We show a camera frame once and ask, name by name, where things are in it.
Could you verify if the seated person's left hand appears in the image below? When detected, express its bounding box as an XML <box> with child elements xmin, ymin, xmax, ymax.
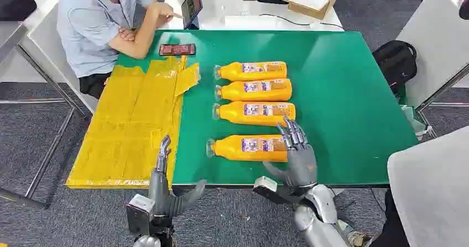
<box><xmin>118</xmin><ymin>27</ymin><xmax>137</xmax><ymax>42</ymax></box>

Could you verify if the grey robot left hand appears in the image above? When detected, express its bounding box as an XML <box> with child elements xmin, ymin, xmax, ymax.
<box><xmin>148</xmin><ymin>134</ymin><xmax>207</xmax><ymax>220</ymax></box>

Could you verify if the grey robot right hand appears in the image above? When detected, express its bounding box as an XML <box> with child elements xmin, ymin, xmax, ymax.
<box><xmin>262</xmin><ymin>117</ymin><xmax>318</xmax><ymax>195</ymax></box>

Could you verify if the seated person's right hand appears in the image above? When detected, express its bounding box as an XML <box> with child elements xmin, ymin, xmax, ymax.
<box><xmin>146</xmin><ymin>2</ymin><xmax>183</xmax><ymax>24</ymax></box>

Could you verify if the orange drink bottle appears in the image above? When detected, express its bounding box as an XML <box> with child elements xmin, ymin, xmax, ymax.
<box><xmin>215</xmin><ymin>78</ymin><xmax>293</xmax><ymax>102</ymax></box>
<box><xmin>206</xmin><ymin>134</ymin><xmax>290</xmax><ymax>163</ymax></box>
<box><xmin>214</xmin><ymin>61</ymin><xmax>288</xmax><ymax>82</ymax></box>
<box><xmin>212</xmin><ymin>101</ymin><xmax>296</xmax><ymax>127</ymax></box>

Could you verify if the black tablet on stand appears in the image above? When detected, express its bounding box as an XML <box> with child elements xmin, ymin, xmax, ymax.
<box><xmin>181</xmin><ymin>0</ymin><xmax>204</xmax><ymax>30</ymax></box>

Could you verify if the seated person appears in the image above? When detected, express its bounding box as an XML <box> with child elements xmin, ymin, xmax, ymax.
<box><xmin>56</xmin><ymin>0</ymin><xmax>183</xmax><ymax>99</ymax></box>

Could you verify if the red and black phone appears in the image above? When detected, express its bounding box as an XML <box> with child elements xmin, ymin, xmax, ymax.
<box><xmin>159</xmin><ymin>43</ymin><xmax>197</xmax><ymax>56</ymax></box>

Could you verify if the white table with metal legs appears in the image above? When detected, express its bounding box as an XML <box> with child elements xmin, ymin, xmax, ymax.
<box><xmin>0</xmin><ymin>0</ymin><xmax>99</xmax><ymax>211</ymax></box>
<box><xmin>395</xmin><ymin>0</ymin><xmax>469</xmax><ymax>112</ymax></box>

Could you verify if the white office table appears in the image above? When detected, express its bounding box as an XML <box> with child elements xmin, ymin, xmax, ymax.
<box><xmin>161</xmin><ymin>0</ymin><xmax>345</xmax><ymax>32</ymax></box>

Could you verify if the yellow plastic sheet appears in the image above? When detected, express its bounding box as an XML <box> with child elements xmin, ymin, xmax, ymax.
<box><xmin>66</xmin><ymin>56</ymin><xmax>201</xmax><ymax>190</ymax></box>

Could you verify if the green table mat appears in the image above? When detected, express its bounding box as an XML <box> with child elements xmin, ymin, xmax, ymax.
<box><xmin>117</xmin><ymin>30</ymin><xmax>419</xmax><ymax>186</ymax></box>

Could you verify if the white flat box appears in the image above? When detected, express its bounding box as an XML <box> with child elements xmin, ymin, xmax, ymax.
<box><xmin>224</xmin><ymin>15</ymin><xmax>275</xmax><ymax>31</ymax></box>

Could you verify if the worn sneaker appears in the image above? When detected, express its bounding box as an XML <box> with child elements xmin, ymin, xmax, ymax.
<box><xmin>342</xmin><ymin>221</ymin><xmax>373</xmax><ymax>247</ymax></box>

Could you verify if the black backpack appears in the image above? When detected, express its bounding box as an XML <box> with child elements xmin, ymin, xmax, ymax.
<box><xmin>372</xmin><ymin>40</ymin><xmax>418</xmax><ymax>94</ymax></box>

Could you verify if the black seat cushion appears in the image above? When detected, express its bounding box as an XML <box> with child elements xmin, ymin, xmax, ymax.
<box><xmin>0</xmin><ymin>0</ymin><xmax>38</xmax><ymax>22</ymax></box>

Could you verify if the standing person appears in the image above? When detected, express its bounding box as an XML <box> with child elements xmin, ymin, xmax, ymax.
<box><xmin>370</xmin><ymin>126</ymin><xmax>469</xmax><ymax>247</ymax></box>

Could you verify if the open cardboard box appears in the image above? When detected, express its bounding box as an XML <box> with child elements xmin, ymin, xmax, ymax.
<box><xmin>277</xmin><ymin>0</ymin><xmax>340</xmax><ymax>20</ymax></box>

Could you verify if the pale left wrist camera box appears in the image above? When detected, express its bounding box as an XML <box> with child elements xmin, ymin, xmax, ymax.
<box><xmin>126</xmin><ymin>194</ymin><xmax>156</xmax><ymax>237</ymax></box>

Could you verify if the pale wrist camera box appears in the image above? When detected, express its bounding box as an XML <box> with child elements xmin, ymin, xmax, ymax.
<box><xmin>253</xmin><ymin>176</ymin><xmax>290</xmax><ymax>205</ymax></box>
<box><xmin>126</xmin><ymin>194</ymin><xmax>156</xmax><ymax>237</ymax></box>

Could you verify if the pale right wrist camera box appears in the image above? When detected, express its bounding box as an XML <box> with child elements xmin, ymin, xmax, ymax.
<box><xmin>253</xmin><ymin>176</ymin><xmax>290</xmax><ymax>205</ymax></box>

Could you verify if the black cable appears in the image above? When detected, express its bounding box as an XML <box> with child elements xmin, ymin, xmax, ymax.
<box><xmin>259</xmin><ymin>13</ymin><xmax>345</xmax><ymax>30</ymax></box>

